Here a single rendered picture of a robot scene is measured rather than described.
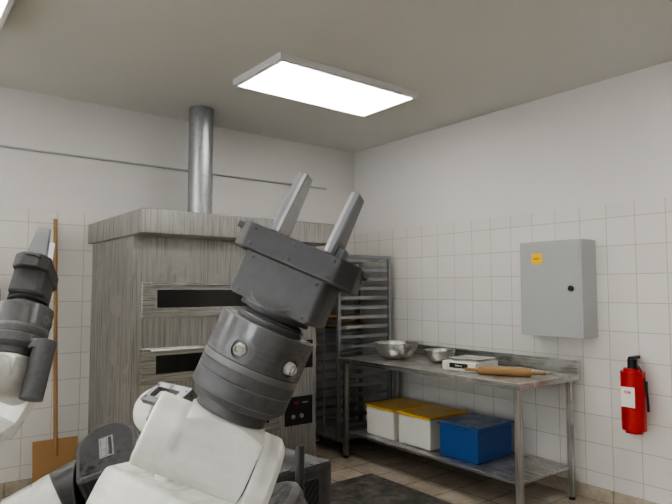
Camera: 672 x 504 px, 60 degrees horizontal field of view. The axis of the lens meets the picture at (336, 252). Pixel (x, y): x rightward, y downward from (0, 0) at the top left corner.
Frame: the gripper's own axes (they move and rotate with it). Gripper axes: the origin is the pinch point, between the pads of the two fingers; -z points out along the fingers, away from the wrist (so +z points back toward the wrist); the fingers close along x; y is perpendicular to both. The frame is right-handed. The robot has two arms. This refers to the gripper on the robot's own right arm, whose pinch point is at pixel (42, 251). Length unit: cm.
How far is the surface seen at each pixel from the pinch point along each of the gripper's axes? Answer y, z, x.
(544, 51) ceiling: -220, -240, -123
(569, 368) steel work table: -300, -78, -253
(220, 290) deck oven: -46, -120, -292
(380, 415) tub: -197, -60, -377
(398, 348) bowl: -203, -111, -346
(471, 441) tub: -237, -29, -294
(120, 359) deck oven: 14, -68, -310
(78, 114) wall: 81, -261, -304
